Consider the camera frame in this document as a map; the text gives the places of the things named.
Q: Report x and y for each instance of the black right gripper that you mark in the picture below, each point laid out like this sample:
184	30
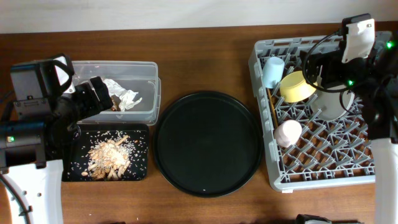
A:
328	61

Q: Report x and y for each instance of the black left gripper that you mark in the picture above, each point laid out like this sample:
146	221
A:
86	94

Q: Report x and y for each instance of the white tissue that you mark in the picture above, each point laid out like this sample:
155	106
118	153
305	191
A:
127	97

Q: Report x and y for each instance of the grey plate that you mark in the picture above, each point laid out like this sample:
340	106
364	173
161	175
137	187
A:
329	104

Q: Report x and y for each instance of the yellow bowl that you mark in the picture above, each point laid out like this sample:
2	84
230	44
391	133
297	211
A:
294	88

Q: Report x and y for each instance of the blue cup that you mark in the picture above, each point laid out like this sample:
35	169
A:
272	72

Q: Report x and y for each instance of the wooden chopstick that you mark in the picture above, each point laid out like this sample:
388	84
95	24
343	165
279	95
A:
272	109

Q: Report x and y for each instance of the pink cup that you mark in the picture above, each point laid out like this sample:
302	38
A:
288	133

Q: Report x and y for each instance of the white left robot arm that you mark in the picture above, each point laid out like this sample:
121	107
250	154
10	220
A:
35	130

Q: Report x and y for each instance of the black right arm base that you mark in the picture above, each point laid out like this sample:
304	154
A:
311	219

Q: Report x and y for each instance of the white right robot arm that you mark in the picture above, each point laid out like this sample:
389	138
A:
374	80

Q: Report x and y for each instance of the clear plastic waste bin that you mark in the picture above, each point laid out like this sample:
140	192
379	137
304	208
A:
141	77

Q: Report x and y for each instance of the grey dishwasher rack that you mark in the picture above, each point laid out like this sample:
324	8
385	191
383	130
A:
328	153

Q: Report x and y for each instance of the brown snack wrapper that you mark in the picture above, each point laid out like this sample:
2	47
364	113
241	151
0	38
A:
115	106

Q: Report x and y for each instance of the black rectangular tray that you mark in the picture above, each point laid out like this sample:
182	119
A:
140	155

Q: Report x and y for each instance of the food scraps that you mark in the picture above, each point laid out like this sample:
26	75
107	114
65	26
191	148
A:
107	157

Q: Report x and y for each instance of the black round tray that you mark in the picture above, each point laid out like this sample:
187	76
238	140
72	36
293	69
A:
207	144

